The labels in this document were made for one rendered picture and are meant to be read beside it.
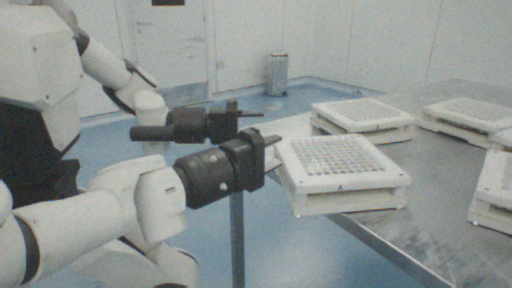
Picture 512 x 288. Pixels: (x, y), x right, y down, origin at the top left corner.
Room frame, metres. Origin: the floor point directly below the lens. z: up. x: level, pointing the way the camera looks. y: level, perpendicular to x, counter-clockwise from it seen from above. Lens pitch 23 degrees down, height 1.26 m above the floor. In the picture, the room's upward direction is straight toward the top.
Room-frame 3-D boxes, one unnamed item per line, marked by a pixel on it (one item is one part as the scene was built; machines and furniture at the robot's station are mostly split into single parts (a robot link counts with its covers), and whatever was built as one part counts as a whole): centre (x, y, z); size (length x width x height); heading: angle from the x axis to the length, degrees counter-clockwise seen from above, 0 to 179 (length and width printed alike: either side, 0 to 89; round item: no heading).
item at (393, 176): (0.69, -0.18, 0.92); 0.25 x 0.24 x 0.02; 8
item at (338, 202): (0.69, -0.18, 0.87); 0.24 x 0.24 x 0.02; 8
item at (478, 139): (1.03, -0.73, 0.87); 0.24 x 0.24 x 0.02; 31
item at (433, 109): (1.03, -0.73, 0.92); 0.25 x 0.24 x 0.02; 31
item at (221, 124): (0.73, 0.10, 0.99); 0.12 x 0.10 x 0.13; 90
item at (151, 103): (0.76, 0.26, 1.00); 0.13 x 0.07 x 0.09; 22
